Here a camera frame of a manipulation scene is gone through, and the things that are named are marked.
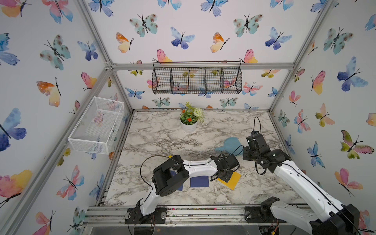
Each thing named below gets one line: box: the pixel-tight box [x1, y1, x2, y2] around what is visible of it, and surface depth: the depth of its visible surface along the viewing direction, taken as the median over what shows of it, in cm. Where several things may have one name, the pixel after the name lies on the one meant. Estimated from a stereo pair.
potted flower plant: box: [179, 101, 205, 133], surface depth 100 cm
